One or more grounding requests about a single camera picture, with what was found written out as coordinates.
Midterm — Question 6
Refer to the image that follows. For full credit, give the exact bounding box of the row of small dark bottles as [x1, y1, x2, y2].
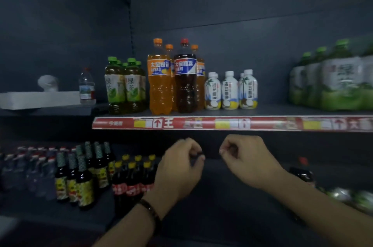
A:
[0, 145, 69, 199]

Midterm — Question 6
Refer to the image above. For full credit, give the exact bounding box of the row of large tea bottles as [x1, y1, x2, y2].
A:
[288, 39, 373, 111]

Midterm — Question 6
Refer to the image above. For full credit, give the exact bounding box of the dark grey metal shelf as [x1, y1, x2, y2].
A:
[0, 0, 373, 247]

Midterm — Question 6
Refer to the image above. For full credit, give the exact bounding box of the person's left hand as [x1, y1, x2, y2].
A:
[143, 138, 206, 219]

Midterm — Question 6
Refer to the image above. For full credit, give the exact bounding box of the white round object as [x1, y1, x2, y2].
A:
[37, 74, 59, 92]

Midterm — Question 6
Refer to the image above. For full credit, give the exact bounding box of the person's right hand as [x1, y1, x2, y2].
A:
[218, 134, 288, 192]

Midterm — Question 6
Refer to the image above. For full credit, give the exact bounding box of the cluster of small tea bottles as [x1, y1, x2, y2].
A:
[104, 56, 148, 115]

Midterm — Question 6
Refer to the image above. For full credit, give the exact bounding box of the large dark soda bottle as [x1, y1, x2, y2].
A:
[174, 38, 198, 114]
[288, 156, 316, 188]

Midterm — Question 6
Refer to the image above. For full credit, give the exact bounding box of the cluster of small cola bottles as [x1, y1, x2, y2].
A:
[112, 154, 159, 215]

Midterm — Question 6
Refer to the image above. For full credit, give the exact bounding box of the red shelf price strip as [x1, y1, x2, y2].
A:
[92, 115, 373, 133]

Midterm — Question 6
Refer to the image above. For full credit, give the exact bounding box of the large orange soda bottle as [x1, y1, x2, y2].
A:
[191, 44, 206, 110]
[165, 44, 178, 112]
[147, 38, 173, 115]

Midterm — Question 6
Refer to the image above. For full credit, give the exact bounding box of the dark beaded bracelet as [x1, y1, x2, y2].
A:
[137, 198, 162, 231]

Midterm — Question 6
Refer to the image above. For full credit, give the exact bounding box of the clear water bottle red cap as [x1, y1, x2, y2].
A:
[78, 67, 96, 105]

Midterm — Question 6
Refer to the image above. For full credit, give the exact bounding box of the white box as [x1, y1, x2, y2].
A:
[0, 91, 81, 110]

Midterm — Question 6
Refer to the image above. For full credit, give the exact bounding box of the person's right forearm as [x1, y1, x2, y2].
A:
[262, 168, 373, 247]

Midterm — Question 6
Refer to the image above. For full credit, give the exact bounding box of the cluster of checked-neck sauce bottles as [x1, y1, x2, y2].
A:
[54, 141, 116, 209]

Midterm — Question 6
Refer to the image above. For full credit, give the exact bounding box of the cluster of white drink bottles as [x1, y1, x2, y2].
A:
[204, 69, 258, 110]

